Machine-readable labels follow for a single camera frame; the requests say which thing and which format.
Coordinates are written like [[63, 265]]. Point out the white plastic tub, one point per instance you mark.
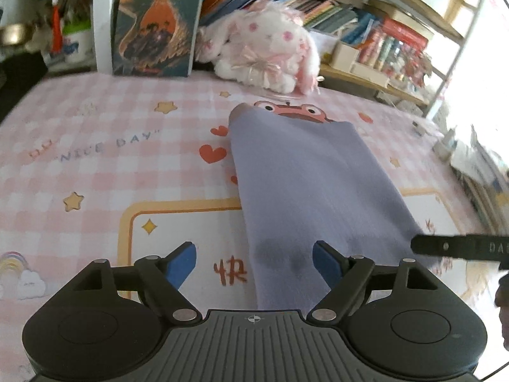
[[77, 42]]

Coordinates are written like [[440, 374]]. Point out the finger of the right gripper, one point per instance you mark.
[[468, 247]]

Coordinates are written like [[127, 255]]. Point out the pink checkered cartoon tablecloth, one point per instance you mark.
[[79, 157]]

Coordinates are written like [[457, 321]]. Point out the purple and pink knit sweater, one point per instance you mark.
[[302, 182]]

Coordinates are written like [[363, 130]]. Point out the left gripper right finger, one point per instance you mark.
[[347, 279]]

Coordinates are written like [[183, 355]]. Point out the wooden shelf board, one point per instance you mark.
[[374, 81]]

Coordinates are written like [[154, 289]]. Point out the row of books on shelf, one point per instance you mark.
[[338, 20]]

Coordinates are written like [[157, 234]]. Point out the stack of books at right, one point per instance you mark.
[[484, 178]]

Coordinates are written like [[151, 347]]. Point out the pink white plush bunny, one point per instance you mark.
[[264, 46]]

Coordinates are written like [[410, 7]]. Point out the metal bowl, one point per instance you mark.
[[16, 34]]

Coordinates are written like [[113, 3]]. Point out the white shelf frame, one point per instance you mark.
[[102, 24]]

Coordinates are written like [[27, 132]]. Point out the dark illustrated book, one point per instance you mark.
[[155, 38]]

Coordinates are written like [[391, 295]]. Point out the red bottle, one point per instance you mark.
[[57, 37]]

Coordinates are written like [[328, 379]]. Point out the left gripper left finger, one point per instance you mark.
[[161, 279]]

